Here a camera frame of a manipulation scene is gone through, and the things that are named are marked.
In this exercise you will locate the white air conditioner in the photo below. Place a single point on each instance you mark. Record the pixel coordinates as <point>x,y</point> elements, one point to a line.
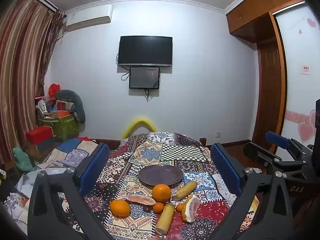
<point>87,17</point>

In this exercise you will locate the teal plush toy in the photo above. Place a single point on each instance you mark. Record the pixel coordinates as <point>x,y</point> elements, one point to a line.
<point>22,158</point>

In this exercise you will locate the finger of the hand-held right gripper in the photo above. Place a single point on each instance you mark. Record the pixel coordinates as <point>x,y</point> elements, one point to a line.
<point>276,138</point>
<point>260,153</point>

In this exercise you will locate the red box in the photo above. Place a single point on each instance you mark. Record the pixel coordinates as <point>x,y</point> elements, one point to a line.
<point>38,133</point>

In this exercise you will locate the white wall outlet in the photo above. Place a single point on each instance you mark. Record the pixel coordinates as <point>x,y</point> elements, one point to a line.
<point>218,134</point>

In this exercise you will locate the red decoration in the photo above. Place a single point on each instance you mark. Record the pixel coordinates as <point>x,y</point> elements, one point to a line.
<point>53,90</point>

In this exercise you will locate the white cloth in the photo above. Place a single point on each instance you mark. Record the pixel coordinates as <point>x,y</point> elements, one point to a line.
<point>27,180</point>

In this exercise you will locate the pomelo segment with yellow pith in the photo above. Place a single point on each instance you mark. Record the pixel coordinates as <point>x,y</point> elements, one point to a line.
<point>191,208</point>

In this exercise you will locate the small tangerine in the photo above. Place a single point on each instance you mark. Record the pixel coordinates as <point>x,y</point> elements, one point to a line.
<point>179,208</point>
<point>158,207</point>

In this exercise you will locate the wooden bed frame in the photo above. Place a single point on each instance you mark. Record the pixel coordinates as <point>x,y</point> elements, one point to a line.
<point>112,143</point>

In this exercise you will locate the green storage box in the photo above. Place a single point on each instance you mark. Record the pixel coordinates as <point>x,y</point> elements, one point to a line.
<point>65,127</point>

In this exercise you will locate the black wall television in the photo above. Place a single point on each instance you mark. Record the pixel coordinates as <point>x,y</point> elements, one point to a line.
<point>145,50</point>

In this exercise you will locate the striped brown curtain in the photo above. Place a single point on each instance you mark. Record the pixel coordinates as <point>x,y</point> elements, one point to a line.
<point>22,55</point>

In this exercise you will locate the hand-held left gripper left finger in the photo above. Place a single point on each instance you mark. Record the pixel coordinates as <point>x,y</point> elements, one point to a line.
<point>93,166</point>

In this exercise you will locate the patchwork printed blanket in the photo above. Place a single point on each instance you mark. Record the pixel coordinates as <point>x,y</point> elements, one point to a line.
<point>162,150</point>

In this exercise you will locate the purple plate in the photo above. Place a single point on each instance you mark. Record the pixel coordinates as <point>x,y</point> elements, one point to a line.
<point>160,175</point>

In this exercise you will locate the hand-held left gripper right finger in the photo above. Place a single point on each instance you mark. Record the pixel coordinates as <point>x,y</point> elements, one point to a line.
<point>225,168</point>

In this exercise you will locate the small black wall monitor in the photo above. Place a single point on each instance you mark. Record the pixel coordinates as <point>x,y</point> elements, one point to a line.
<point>144,78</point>

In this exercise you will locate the grey plush pillow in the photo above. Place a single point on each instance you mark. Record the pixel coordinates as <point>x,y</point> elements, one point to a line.
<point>77,102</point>

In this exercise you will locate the pink pomelo segment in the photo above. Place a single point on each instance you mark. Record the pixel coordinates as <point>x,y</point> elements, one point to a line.
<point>140,199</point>

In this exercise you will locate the orange box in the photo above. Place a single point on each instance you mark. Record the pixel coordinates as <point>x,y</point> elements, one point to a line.
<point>61,114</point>

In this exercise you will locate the large orange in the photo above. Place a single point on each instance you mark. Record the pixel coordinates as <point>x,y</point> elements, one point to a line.
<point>161,192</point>
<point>120,208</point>

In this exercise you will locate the wooden overhead cabinet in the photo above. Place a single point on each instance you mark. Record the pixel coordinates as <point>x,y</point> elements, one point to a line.
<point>250,17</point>

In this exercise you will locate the small wall notice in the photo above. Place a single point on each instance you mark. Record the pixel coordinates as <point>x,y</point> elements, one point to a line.
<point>305,69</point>

